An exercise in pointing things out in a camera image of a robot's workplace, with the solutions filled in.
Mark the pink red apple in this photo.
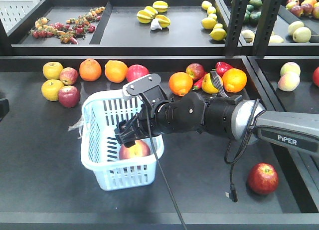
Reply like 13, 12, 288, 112
126, 64, 149, 82

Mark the light blue plastic basket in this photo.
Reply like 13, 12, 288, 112
80, 90, 164, 191

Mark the red bell pepper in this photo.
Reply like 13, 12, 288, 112
215, 61, 233, 77

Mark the small pink apple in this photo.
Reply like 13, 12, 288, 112
59, 67, 78, 85

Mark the black wooden fruit stand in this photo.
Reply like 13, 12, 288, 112
0, 0, 319, 230

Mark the red apple back left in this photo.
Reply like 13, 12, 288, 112
312, 67, 319, 87

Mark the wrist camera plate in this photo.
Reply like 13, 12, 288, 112
122, 73, 161, 100

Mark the yellow round fruit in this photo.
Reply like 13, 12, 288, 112
201, 73, 219, 94

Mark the clear plastic tag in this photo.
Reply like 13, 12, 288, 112
67, 116, 84, 139

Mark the orange right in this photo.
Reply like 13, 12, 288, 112
222, 68, 247, 93

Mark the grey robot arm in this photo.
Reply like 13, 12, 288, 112
115, 90, 319, 156

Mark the red chili pepper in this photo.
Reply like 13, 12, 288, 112
192, 76, 205, 91

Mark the dark red small apple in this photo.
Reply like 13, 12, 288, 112
58, 85, 80, 108

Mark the orange far left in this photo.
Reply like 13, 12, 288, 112
105, 60, 128, 83

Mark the yellow starfruit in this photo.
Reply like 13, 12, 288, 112
155, 14, 171, 28

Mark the yellow apple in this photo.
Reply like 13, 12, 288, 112
42, 61, 64, 80
41, 79, 64, 101

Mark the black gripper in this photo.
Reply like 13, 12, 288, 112
114, 85, 167, 147

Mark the black usb cable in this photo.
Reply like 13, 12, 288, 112
224, 98, 261, 203

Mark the peach rear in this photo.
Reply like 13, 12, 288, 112
280, 61, 301, 76

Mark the white garlic bulb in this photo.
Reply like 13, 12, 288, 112
150, 18, 162, 30

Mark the yellow apple front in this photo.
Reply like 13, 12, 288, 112
41, 79, 64, 101

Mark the red green apple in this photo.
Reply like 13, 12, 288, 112
185, 63, 206, 81

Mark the orange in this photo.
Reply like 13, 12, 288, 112
222, 68, 247, 93
79, 58, 102, 82
168, 72, 193, 96
105, 60, 128, 83

